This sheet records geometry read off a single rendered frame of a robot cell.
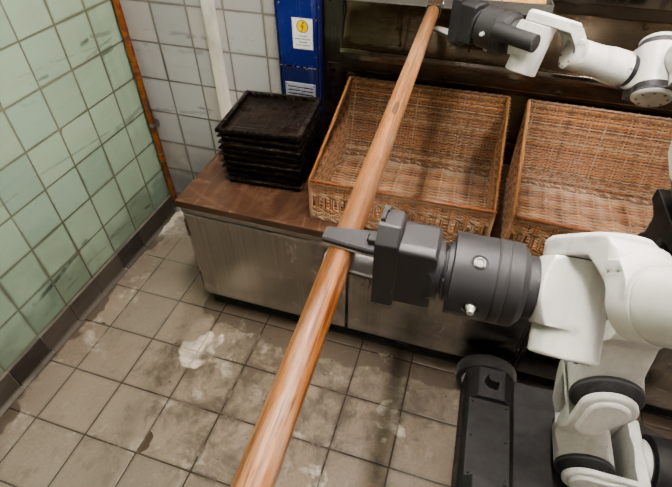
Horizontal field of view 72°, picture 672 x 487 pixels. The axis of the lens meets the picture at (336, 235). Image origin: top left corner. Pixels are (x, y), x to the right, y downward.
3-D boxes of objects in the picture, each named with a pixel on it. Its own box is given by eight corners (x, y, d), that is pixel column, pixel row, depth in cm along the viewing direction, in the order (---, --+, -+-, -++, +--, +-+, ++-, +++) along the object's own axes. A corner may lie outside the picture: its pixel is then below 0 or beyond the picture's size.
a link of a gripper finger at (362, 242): (328, 227, 52) (382, 237, 51) (319, 246, 50) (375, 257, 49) (328, 216, 51) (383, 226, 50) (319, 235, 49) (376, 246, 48)
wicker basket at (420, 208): (346, 141, 183) (347, 73, 165) (494, 164, 172) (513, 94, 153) (306, 219, 149) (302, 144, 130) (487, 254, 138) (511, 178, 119)
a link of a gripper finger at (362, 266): (320, 265, 52) (374, 276, 51) (328, 246, 54) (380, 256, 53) (320, 275, 53) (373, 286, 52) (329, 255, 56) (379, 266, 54)
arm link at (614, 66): (571, 43, 101) (651, 68, 103) (563, 87, 100) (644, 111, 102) (605, 16, 91) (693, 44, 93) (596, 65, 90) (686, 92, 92)
